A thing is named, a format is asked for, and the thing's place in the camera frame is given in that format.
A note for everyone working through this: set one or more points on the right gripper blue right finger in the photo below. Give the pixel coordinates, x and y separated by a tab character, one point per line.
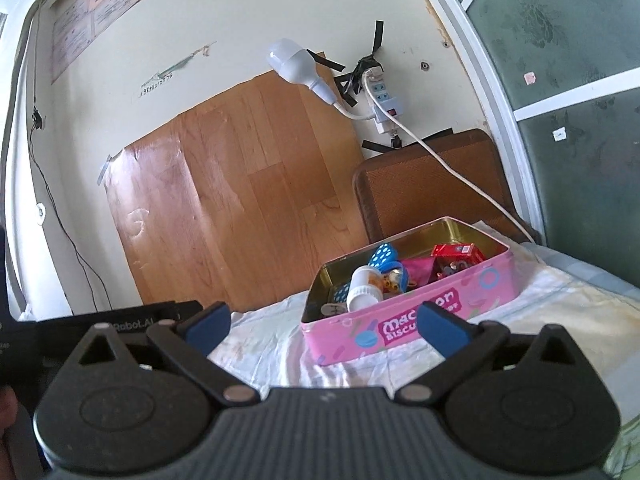
465	347

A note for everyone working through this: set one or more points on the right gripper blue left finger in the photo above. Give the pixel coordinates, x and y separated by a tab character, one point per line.
185	346

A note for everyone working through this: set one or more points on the red cigarette box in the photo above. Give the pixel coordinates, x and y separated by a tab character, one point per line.
459	256

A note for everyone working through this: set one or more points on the white pill bottle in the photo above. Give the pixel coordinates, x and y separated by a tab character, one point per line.
365	289

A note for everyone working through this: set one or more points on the blue polka dot bow headband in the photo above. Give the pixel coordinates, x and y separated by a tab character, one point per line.
385	258

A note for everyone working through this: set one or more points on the magenta zip pouch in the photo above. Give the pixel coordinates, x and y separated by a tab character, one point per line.
420	271

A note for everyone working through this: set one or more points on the pink macaron biscuit tin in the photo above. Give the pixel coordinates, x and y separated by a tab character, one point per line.
334	335

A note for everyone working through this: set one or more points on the pastel checked bed sheet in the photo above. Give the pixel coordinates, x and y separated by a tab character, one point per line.
266	348

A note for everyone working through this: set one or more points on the wooden pattern board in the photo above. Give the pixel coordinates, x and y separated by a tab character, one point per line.
241	198

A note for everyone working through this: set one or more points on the brown woven chair back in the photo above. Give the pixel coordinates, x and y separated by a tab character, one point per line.
401	189

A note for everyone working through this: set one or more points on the white power strip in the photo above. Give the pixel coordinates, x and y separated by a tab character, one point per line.
381	101

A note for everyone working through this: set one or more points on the white bulb lamp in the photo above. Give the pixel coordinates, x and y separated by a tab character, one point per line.
296	65

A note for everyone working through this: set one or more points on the glass panel door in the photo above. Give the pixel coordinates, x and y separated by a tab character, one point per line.
559	83

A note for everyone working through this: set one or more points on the wall posters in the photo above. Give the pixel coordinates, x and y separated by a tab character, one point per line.
79	23

